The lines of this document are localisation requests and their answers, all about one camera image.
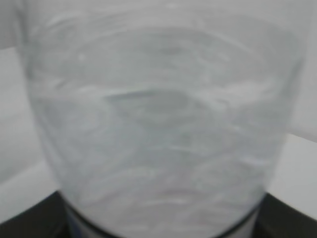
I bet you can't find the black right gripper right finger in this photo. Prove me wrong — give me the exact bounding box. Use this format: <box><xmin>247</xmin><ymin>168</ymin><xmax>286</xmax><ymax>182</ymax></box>
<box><xmin>252</xmin><ymin>194</ymin><xmax>317</xmax><ymax>238</ymax></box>

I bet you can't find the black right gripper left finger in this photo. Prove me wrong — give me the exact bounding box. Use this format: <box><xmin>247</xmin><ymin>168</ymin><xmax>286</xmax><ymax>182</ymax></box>
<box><xmin>0</xmin><ymin>192</ymin><xmax>69</xmax><ymax>238</ymax></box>

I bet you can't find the clear plastic water bottle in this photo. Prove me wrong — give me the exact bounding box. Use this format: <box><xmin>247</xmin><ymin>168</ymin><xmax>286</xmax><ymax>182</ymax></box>
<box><xmin>14</xmin><ymin>0</ymin><xmax>315</xmax><ymax>238</ymax></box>

